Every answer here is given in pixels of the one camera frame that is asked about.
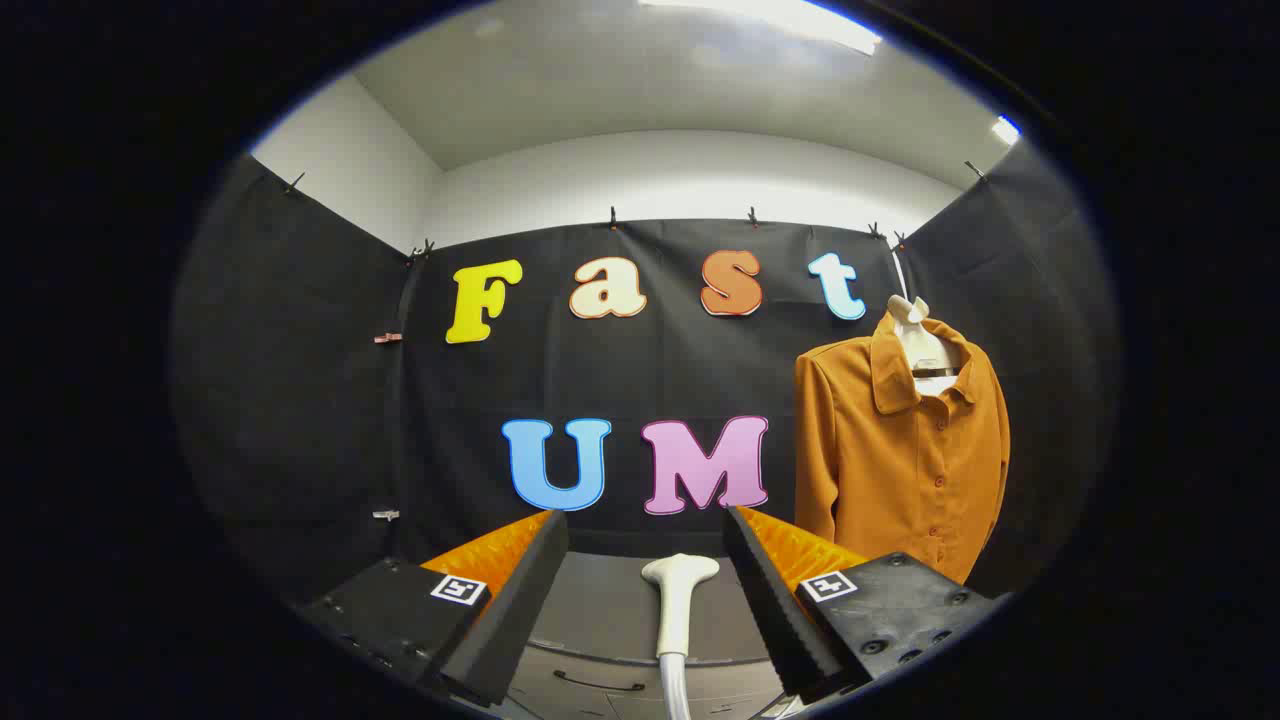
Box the black backdrop cloth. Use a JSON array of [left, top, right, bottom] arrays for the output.
[[170, 140, 1121, 621]]

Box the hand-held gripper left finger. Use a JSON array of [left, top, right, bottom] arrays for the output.
[[298, 508, 571, 709]]

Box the long ceiling light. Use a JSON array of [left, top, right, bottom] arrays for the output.
[[640, 0, 883, 56]]

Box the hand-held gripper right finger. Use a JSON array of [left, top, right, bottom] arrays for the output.
[[722, 505, 1009, 706]]

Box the row of black clips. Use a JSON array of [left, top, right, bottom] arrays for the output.
[[283, 160, 989, 263]]

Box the white clothes form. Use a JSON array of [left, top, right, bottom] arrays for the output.
[[887, 295, 966, 396]]

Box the orange button shirt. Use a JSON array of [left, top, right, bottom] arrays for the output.
[[795, 310, 1011, 586]]

